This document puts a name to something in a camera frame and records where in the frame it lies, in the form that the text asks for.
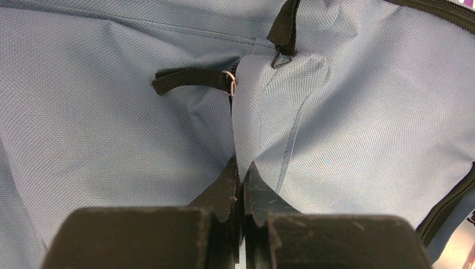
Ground blue grey backpack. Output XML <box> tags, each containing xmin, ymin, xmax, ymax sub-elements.
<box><xmin>1</xmin><ymin>1</ymin><xmax>474</xmax><ymax>268</ymax></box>

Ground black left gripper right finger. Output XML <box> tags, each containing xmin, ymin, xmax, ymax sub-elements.
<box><xmin>243</xmin><ymin>164</ymin><xmax>431</xmax><ymax>268</ymax></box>

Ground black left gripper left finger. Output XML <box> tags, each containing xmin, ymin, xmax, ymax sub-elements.
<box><xmin>42</xmin><ymin>157</ymin><xmax>241</xmax><ymax>268</ymax></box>

